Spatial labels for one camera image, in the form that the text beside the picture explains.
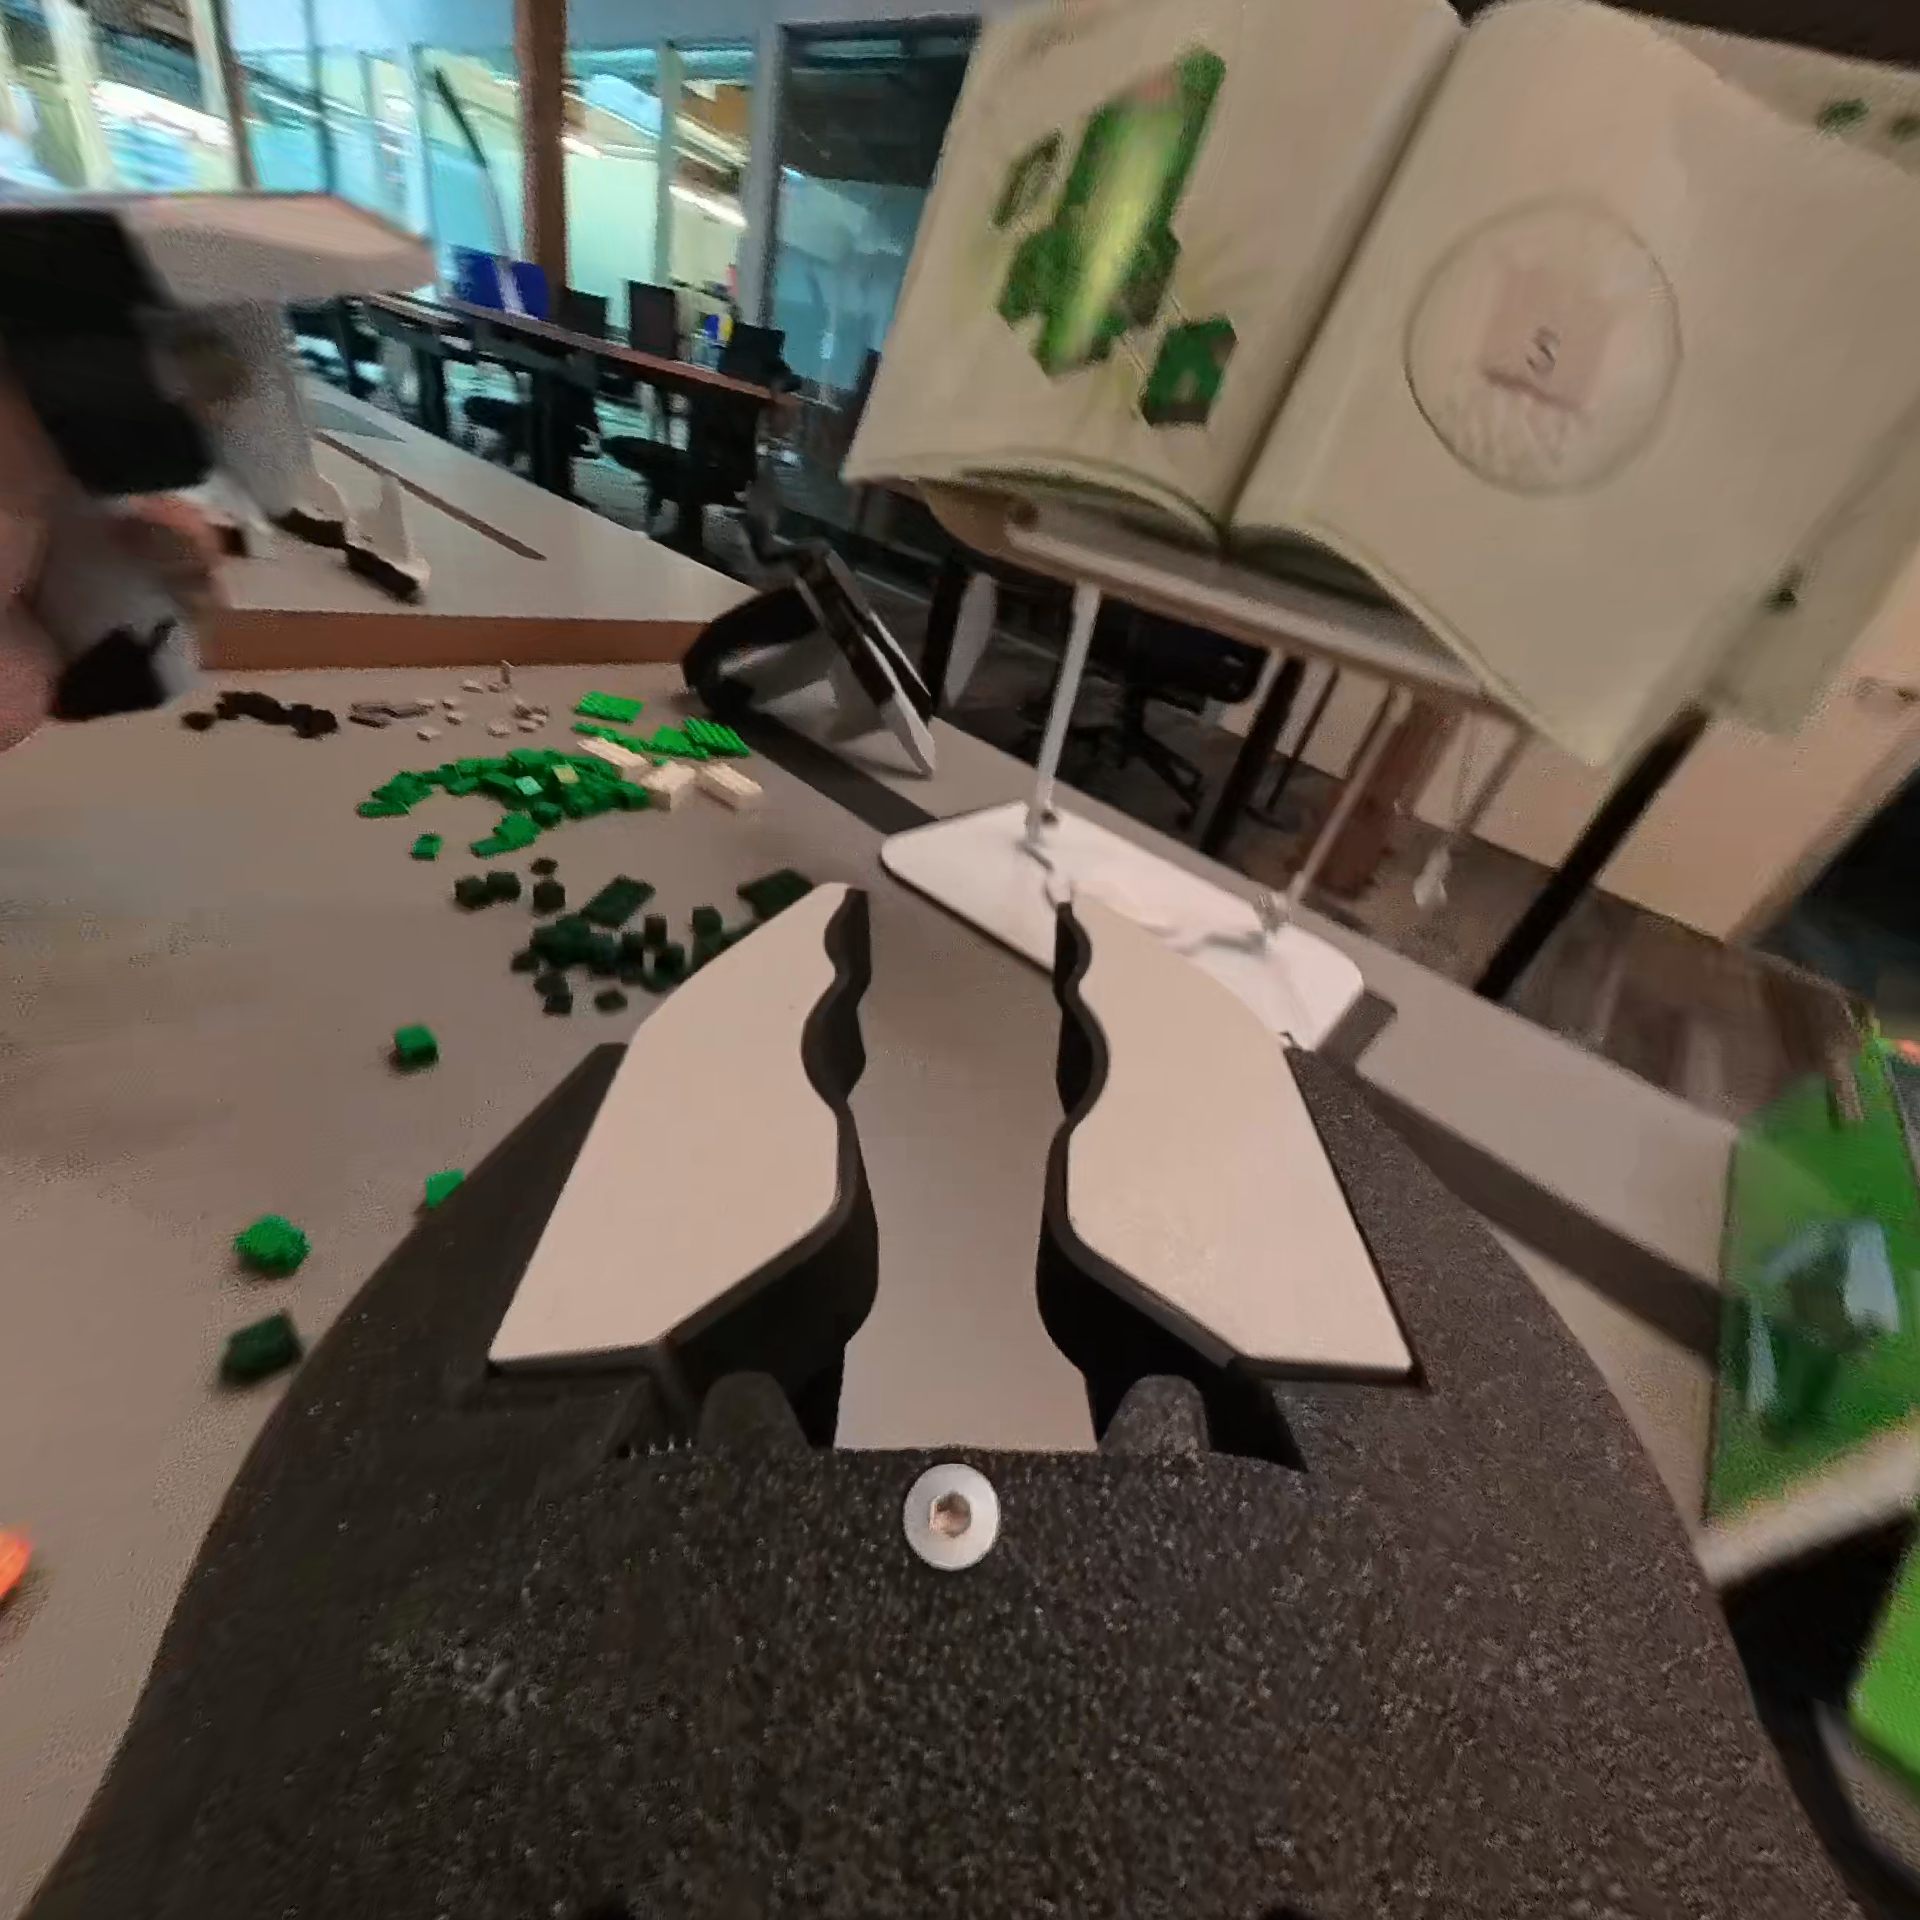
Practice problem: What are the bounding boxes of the white book stand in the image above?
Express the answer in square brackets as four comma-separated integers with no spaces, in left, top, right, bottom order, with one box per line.
[878,480,1531,1051]

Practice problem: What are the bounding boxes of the lego instruction booklet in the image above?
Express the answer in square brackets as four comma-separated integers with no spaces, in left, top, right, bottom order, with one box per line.
[840,0,1920,770]

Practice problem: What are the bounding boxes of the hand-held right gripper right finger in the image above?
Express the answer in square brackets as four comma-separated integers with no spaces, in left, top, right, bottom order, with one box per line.
[1039,895,1421,1449]

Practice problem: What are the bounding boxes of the black office chair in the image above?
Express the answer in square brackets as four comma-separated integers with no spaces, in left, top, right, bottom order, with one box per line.
[1115,606,1270,821]

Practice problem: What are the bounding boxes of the green lego baseplate build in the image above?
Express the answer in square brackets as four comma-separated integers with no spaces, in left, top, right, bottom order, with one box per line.
[1706,1018,1920,1794]

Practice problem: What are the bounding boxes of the person's left hand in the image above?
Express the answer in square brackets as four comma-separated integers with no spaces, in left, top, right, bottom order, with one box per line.
[0,381,228,750]

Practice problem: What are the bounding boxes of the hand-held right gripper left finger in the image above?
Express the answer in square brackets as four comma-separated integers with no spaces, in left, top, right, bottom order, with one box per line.
[489,881,880,1449]

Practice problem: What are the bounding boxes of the wooden table with black legs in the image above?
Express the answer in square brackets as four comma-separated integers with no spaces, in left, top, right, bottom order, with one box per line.
[915,495,1710,998]

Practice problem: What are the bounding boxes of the grey table with wooden edge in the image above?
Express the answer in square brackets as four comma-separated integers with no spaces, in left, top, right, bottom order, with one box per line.
[197,375,752,671]

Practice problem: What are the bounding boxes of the row of office desks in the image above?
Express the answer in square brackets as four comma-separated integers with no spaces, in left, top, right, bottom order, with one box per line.
[292,255,888,559]

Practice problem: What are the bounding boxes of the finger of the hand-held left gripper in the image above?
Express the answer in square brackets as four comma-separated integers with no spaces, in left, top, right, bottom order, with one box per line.
[120,191,440,310]

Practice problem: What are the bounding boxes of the unused black white gripper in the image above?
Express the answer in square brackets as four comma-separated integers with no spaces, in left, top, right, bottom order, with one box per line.
[681,547,941,777]

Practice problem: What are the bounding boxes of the pile of black lego pieces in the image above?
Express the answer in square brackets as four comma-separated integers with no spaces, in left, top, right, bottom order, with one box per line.
[178,689,342,741]

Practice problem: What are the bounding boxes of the pile of small grey lego pieces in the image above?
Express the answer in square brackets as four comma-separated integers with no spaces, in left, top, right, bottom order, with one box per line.
[348,661,554,747]

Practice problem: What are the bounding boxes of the pile of dark green lego pieces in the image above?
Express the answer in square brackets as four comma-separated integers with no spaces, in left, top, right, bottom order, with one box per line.
[450,861,737,1018]

